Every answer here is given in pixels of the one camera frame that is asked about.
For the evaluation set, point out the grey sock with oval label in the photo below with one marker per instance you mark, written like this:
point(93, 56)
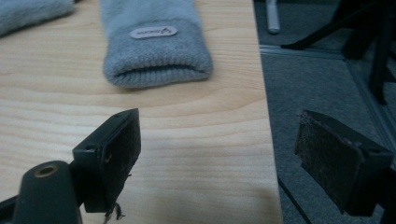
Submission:
point(155, 46)

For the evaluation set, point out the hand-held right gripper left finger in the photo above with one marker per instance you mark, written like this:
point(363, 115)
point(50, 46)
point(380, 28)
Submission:
point(115, 155)

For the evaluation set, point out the black metal stand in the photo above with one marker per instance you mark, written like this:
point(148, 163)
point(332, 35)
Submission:
point(367, 34)

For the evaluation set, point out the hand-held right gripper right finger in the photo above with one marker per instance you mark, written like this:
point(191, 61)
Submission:
point(333, 161)

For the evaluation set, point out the white tube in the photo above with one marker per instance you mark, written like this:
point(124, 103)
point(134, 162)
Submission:
point(272, 15)

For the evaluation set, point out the grey fuzzy sock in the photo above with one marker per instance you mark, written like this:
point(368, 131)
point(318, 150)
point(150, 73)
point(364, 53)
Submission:
point(28, 14)

